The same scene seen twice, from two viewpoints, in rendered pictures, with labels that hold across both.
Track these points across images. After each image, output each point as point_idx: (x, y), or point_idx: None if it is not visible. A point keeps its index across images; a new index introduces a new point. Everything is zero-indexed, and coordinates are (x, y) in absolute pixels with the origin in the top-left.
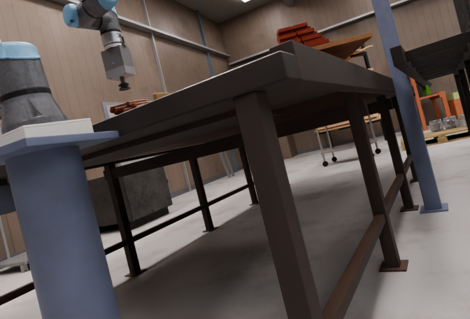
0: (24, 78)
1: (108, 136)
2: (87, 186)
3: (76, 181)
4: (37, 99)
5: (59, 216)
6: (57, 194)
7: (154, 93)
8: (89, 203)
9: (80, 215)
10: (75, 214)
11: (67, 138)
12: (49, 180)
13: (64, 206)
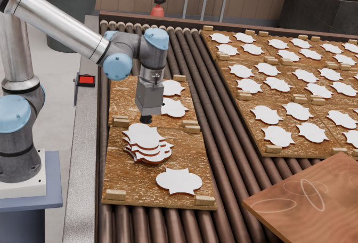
0: (1, 145)
1: (49, 207)
2: (32, 221)
3: (19, 220)
4: (7, 162)
5: (2, 234)
6: (3, 224)
7: (106, 191)
8: (28, 232)
9: (16, 239)
10: (12, 237)
11: (3, 210)
12: (0, 214)
13: (6, 231)
